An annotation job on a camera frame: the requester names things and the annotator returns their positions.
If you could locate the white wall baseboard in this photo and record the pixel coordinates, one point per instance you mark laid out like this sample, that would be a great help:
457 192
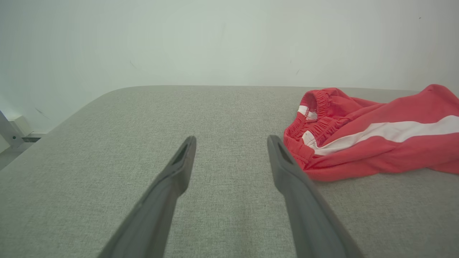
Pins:
21 125

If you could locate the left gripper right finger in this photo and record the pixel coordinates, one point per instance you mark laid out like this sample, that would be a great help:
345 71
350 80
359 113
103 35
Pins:
304 208

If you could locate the grey metal post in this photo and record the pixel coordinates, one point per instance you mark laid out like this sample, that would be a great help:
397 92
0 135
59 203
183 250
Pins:
9 130

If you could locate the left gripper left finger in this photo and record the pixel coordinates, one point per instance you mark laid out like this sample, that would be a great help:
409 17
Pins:
157 208

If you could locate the red shorts with white stripe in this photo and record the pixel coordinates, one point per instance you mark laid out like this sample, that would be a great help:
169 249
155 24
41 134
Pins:
394 154

